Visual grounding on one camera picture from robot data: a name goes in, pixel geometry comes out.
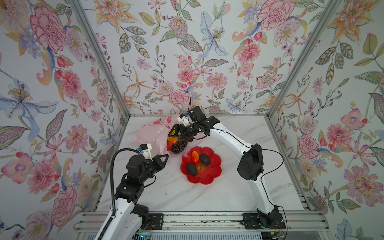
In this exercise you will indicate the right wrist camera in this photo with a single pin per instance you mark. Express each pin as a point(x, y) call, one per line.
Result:
point(184, 119)

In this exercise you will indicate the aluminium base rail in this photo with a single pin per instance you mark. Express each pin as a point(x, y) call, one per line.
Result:
point(292, 221)

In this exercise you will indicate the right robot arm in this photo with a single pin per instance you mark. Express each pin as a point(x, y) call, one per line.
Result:
point(251, 164)

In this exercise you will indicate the red flower-shaped plate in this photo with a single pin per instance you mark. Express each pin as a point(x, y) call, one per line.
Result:
point(206, 174)

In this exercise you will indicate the large orange red mango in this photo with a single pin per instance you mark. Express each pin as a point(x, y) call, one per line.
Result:
point(170, 142)

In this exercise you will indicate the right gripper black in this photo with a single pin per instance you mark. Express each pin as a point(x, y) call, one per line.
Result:
point(177, 128)

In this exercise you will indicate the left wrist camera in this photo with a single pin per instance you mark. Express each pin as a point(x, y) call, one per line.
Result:
point(145, 151)

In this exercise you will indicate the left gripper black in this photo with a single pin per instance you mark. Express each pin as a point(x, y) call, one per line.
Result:
point(160, 165)

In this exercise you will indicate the dark avocado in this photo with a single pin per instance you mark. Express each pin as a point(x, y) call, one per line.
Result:
point(204, 159)
point(191, 169)

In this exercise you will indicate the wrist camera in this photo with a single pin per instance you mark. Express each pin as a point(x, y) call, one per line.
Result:
point(184, 119)
point(145, 151)

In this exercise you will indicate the pink plastic bag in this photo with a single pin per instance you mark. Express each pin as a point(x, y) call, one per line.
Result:
point(156, 133)

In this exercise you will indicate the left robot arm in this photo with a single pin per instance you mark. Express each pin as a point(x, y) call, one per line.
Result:
point(126, 217)

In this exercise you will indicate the small orange red mango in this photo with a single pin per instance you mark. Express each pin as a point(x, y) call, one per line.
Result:
point(195, 157)

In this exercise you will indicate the dark purple grape bunch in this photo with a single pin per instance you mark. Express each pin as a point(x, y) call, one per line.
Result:
point(178, 147)

